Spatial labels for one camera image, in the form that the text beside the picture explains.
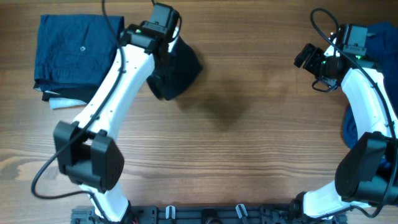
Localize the black polo shirt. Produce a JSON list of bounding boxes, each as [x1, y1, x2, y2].
[[146, 37, 203, 101]]

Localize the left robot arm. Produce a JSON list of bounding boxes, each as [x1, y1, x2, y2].
[[53, 3, 196, 223]]

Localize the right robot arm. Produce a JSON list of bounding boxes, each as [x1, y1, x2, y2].
[[294, 24, 397, 220]]

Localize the blue polo shirt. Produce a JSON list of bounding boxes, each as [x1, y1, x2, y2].
[[343, 22, 397, 149]]

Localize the folded blue shorts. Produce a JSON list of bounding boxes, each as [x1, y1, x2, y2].
[[34, 14, 116, 91]]

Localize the right black cable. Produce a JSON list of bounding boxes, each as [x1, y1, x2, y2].
[[310, 7, 398, 218]]

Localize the black cable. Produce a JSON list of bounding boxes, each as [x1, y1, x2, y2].
[[310, 7, 398, 218], [30, 0, 183, 224]]

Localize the left black cable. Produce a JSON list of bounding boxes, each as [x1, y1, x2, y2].
[[30, 0, 183, 224]]

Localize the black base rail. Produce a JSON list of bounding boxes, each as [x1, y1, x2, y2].
[[70, 203, 348, 224]]

